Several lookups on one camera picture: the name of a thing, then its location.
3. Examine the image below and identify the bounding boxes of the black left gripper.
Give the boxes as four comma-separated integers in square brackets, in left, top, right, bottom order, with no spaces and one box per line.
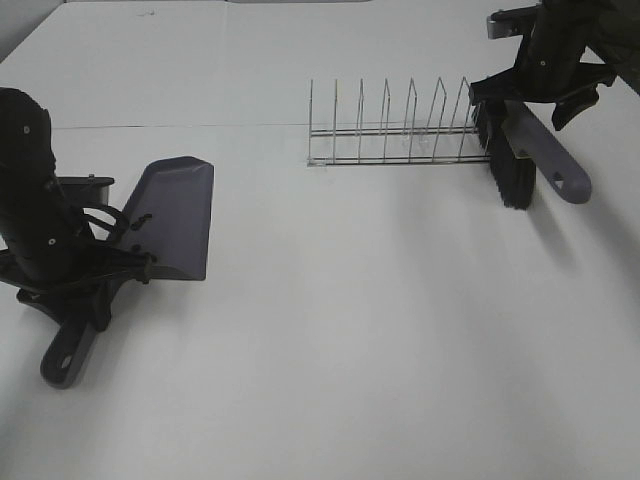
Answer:
[1,87,157,331]

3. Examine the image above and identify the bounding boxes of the metal wire dish rack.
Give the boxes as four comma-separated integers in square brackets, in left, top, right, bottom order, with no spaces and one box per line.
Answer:
[306,77,489,167]

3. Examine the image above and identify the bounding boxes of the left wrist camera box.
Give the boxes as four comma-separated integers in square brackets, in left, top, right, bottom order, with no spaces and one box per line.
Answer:
[58,175,115,205]

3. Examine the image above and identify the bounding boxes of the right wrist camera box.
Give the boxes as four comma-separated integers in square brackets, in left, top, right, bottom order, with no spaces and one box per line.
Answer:
[486,3,541,40]

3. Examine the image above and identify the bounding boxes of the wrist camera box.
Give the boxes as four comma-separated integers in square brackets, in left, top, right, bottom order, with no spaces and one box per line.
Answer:
[486,3,541,40]
[58,175,115,205]

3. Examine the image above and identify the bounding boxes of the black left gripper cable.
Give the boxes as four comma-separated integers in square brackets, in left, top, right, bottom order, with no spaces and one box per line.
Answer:
[74,204,154,261]

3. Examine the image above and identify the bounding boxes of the grey plastic dustpan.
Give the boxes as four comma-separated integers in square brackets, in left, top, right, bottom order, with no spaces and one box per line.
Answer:
[40,157,214,389]

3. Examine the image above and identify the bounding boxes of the grey brush black bristles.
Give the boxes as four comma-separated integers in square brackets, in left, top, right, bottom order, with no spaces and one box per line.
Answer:
[472,100,592,210]

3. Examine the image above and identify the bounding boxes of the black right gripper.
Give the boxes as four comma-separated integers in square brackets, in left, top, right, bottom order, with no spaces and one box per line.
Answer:
[469,1,615,131]

